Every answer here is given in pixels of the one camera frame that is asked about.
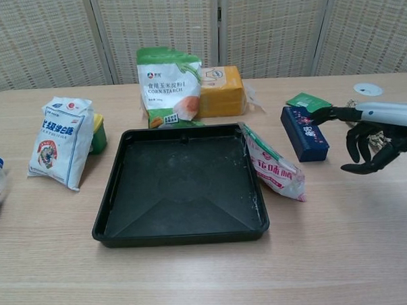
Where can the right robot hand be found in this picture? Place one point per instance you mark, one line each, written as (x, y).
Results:
(391, 117)

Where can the pink white seasoning bag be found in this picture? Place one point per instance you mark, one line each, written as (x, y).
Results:
(275, 169)

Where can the black square plastic tray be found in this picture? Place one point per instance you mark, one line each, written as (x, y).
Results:
(178, 194)

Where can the green sachet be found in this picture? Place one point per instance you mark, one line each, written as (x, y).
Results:
(306, 100)

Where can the dark blue rectangular box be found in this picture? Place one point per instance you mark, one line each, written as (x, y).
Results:
(304, 138)

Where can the yellow tissue pack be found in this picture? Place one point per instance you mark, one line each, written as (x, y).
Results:
(221, 97)

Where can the green white corn starch bag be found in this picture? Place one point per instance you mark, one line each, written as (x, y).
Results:
(167, 90)

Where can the woven bamboo folding screen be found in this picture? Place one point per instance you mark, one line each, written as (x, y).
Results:
(150, 26)

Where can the green container with yellow lid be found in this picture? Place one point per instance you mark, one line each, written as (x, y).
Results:
(99, 136)

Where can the white sugar bag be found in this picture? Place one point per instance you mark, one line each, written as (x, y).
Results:
(58, 145)

